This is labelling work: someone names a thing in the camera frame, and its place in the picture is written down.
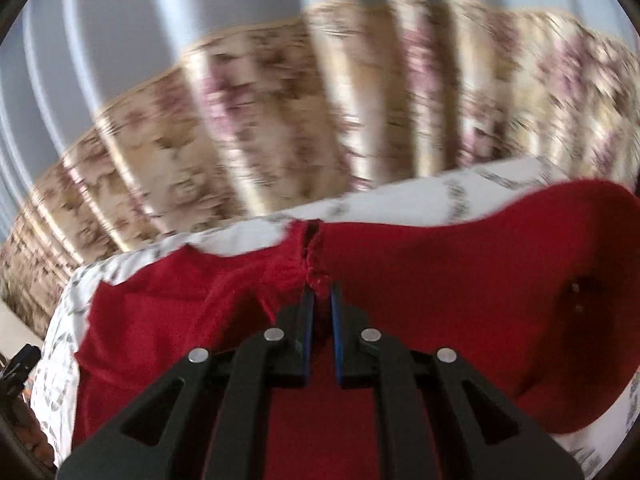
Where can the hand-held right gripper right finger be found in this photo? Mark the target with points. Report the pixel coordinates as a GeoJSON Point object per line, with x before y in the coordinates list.
{"type": "Point", "coordinates": [337, 330]}

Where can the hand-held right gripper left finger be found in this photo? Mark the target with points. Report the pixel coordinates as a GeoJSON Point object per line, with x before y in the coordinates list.
{"type": "Point", "coordinates": [307, 320]}

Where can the red knitted garment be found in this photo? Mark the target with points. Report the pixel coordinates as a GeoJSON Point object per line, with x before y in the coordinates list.
{"type": "Point", "coordinates": [450, 285]}

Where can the person's left hand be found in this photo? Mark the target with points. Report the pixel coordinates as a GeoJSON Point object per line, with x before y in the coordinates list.
{"type": "Point", "coordinates": [32, 437]}

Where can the white bedsheet with grey rings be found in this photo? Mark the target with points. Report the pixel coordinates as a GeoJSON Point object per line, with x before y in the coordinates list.
{"type": "Point", "coordinates": [400, 200]}

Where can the blue and floral curtain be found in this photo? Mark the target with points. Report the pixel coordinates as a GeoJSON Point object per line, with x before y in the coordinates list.
{"type": "Point", "coordinates": [280, 125]}

